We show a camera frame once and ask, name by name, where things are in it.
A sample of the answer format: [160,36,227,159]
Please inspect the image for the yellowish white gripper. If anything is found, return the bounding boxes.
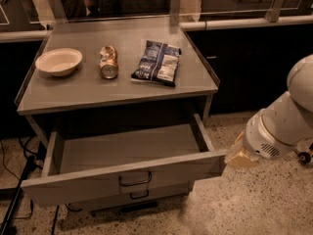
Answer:
[224,131,259,168]

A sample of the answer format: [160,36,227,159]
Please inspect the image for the grey top drawer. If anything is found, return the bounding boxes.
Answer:
[22,115,226,207]

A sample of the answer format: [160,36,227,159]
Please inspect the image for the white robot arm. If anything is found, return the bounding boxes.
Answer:
[225,55,313,167]

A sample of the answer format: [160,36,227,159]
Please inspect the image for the black caster wheel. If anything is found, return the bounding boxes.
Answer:
[294,143,313,165]

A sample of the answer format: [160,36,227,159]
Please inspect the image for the blue white chip bag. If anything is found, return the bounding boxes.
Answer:
[131,40,181,87]

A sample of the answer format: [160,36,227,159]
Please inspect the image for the grey cabinet with countertop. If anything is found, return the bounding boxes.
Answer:
[15,16,221,213]

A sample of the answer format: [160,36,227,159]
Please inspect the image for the grey background counter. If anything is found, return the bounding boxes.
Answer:
[200,0,313,21]

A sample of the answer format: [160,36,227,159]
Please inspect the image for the crushed golden soda can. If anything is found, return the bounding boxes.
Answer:
[99,46,118,79]

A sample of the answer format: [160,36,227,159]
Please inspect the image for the white paper bowl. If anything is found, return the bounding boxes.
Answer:
[35,48,82,77]

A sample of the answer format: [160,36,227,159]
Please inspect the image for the black tripod leg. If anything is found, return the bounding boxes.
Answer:
[0,156,35,235]

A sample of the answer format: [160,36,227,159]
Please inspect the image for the white horizontal railing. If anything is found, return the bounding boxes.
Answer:
[0,15,313,43]

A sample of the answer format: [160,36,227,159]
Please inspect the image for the black floor cable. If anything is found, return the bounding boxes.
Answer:
[0,136,40,221]

